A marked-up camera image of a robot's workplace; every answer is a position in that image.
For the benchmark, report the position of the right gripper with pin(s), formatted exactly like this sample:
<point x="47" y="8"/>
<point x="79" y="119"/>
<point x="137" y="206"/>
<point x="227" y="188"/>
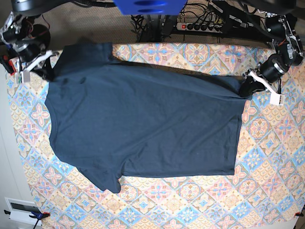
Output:
<point x="37" y="56"/>

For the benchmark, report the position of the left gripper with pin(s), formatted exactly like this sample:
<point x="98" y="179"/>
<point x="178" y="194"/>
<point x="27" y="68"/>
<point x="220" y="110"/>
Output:
<point x="271" y="71"/>

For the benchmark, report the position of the dark blue t-shirt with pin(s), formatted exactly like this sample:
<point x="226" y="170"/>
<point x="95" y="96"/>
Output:
<point x="111" y="119"/>

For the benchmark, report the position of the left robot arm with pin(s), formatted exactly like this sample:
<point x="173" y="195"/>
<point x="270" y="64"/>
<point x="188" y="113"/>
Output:
<point x="288" y="52"/>

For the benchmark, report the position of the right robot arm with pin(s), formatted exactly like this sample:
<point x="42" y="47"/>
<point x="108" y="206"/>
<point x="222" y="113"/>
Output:
<point x="16" y="30"/>

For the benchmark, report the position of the black round stool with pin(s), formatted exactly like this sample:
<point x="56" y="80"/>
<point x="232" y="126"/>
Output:
<point x="42" y="35"/>

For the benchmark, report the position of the red black clamp left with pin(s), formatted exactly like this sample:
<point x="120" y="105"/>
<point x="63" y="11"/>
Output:
<point x="7" y="64"/>

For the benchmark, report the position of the white power strip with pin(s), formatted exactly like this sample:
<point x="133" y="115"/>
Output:
<point x="183" y="26"/>

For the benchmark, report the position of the patterned tablecloth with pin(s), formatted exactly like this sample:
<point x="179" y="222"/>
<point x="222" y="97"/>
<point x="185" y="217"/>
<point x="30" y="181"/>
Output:
<point x="267" y="189"/>

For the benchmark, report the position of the red clamp bottom right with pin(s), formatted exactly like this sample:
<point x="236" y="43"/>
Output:
<point x="299" y="214"/>

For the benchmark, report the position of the white floor vent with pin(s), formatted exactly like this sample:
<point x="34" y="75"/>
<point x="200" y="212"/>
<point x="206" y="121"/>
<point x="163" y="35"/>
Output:
<point x="25" y="206"/>

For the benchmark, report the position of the blue clamp bottom left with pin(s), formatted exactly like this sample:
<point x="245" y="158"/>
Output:
<point x="38" y="215"/>

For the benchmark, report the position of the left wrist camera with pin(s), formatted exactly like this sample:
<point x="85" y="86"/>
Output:
<point x="277" y="99"/>

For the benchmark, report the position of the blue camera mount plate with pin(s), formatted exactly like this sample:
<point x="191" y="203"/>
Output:
<point x="150" y="7"/>

